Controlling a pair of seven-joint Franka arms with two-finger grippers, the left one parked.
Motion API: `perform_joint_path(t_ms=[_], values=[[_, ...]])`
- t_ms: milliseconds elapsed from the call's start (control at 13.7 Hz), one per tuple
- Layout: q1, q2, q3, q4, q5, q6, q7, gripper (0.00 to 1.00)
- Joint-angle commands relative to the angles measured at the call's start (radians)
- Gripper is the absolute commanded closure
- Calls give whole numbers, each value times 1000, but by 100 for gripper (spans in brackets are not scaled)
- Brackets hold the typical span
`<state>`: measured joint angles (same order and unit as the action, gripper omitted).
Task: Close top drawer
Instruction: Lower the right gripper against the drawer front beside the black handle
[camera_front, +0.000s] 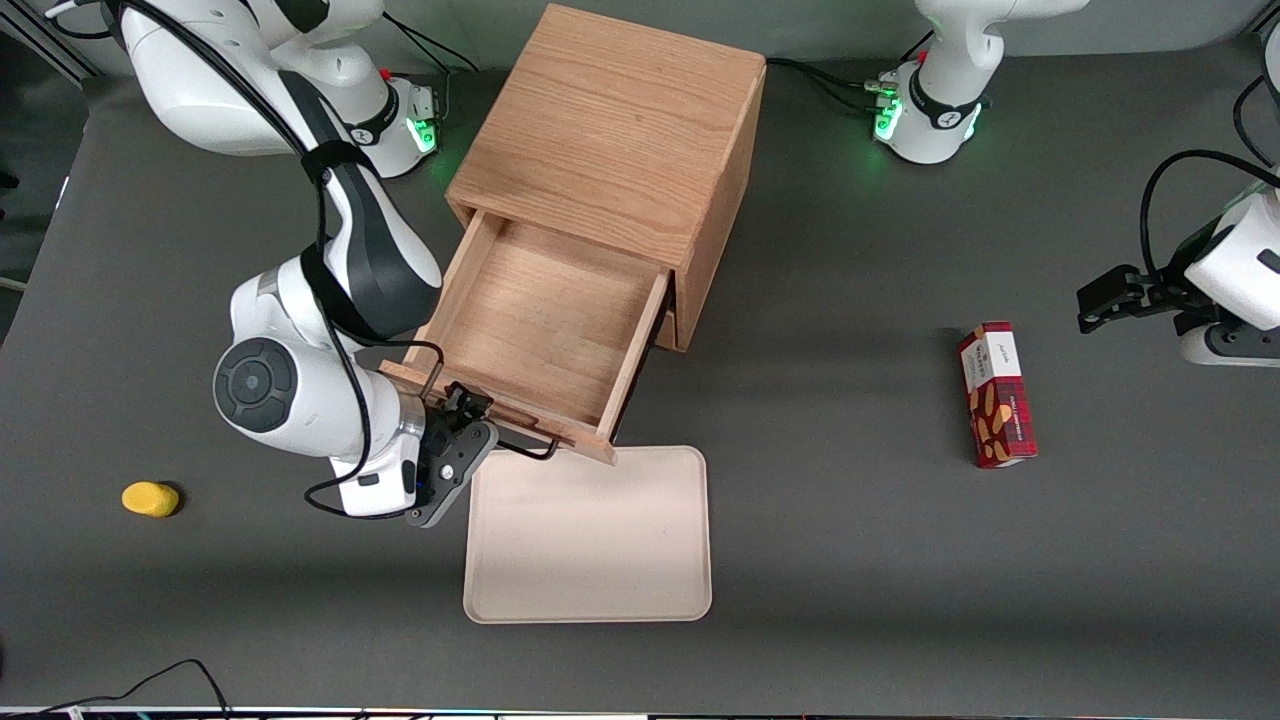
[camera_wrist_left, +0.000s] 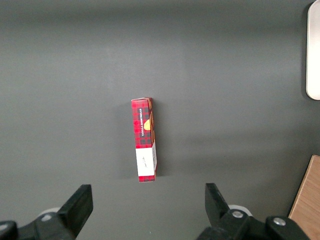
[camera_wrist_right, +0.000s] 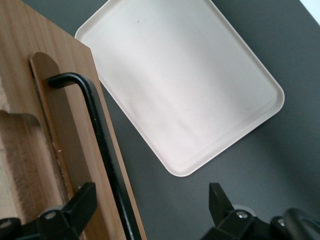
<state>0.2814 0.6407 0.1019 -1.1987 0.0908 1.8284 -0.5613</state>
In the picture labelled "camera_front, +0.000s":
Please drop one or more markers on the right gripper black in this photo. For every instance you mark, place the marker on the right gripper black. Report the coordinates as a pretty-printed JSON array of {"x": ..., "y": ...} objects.
[{"x": 441, "y": 424}]

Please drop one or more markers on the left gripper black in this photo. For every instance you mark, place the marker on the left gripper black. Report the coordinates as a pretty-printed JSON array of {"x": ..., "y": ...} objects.
[{"x": 1166, "y": 297}]

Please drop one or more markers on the wooden drawer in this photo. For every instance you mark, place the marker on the wooden drawer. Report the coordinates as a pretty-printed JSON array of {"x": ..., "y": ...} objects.
[{"x": 540, "y": 320}]

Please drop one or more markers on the white Franka left arm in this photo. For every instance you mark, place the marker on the white Franka left arm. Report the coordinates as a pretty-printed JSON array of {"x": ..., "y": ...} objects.
[{"x": 945, "y": 110}]

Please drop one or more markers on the red plaid shortbread box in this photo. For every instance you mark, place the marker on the red plaid shortbread box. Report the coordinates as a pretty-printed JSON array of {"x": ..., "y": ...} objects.
[{"x": 1000, "y": 410}]

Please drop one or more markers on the beige rectangular tray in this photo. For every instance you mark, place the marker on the beige rectangular tray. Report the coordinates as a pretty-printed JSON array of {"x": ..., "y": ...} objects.
[{"x": 590, "y": 540}]

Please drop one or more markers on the wooden cabinet body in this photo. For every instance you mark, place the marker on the wooden cabinet body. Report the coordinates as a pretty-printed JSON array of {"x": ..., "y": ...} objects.
[{"x": 610, "y": 130}]

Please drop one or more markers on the small yellow rounded object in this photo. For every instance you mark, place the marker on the small yellow rounded object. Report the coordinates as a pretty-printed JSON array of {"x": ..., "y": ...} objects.
[{"x": 148, "y": 499}]

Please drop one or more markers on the aluminium frame rail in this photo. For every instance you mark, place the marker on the aluminium frame rail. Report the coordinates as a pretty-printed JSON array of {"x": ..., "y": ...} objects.
[{"x": 70, "y": 60}]

